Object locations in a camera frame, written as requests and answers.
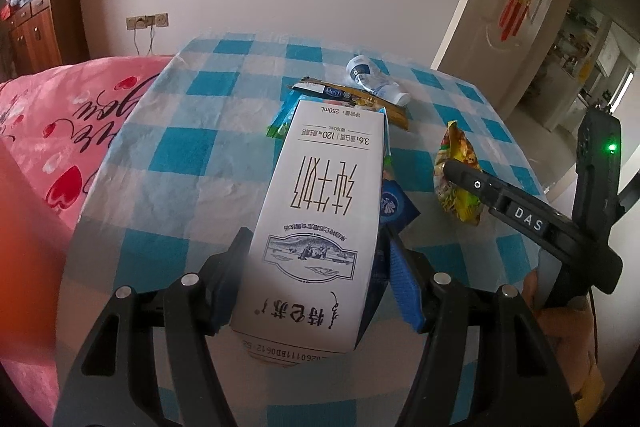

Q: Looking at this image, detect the white milk carton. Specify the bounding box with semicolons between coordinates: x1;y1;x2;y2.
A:
231;101;385;366

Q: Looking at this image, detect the yellow chip bag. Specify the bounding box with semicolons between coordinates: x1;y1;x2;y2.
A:
434;120;484;225

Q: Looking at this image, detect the blue tissue pack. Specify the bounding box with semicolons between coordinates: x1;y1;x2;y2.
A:
357;178;421;348

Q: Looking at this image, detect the green cow wipes pack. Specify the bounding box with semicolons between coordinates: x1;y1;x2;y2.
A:
266;90;302;139

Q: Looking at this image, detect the gold black candy wrapper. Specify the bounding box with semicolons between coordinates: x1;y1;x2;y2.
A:
291;77;409;130

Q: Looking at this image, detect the plastic bottle blue cap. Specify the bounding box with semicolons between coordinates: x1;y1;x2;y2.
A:
346;55;411;107

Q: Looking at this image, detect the orange plastic trash bucket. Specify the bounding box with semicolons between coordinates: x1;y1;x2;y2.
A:
1;148;70;364

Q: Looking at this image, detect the white bedroom door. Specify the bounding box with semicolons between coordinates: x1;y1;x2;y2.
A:
432;0;570;117

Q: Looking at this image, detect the person's right hand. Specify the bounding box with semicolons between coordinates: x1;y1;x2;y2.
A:
522;267;606;408

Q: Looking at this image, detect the blue checkered plastic tablecloth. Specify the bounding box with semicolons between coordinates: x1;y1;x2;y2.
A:
56;34;541;426

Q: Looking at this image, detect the pink heart bed blanket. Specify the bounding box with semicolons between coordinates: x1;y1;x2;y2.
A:
1;56;169;426

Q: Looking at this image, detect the brown wooden cabinet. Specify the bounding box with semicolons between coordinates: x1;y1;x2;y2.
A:
4;0;90;77

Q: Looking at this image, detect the wall power outlet strip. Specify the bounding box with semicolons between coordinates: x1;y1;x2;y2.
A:
126;13;169;31

